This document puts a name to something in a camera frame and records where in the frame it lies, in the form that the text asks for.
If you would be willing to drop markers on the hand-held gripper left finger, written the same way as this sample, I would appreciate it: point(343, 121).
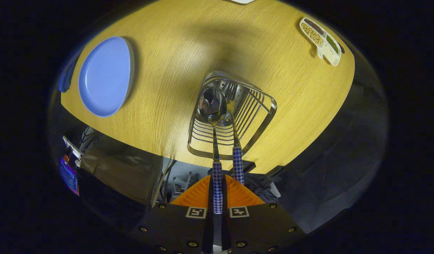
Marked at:
point(178, 229)

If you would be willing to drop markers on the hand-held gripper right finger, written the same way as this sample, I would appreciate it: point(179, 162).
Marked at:
point(259, 229)

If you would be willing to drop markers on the metal table leg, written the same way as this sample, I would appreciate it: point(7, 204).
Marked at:
point(162, 183)

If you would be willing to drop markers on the grey-brown cloth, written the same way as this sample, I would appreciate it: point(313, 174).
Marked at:
point(121, 173)

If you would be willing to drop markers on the lit screen device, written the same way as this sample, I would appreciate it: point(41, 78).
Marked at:
point(69, 176)

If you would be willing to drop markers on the blue round plate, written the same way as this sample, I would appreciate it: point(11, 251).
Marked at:
point(103, 77)

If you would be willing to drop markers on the blue folded cloth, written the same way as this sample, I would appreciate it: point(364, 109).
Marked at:
point(65, 83)

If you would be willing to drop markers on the white divided bean dish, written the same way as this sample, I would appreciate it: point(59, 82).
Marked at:
point(331, 56)

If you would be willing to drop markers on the white square coaster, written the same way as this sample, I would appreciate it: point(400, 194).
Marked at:
point(242, 1)

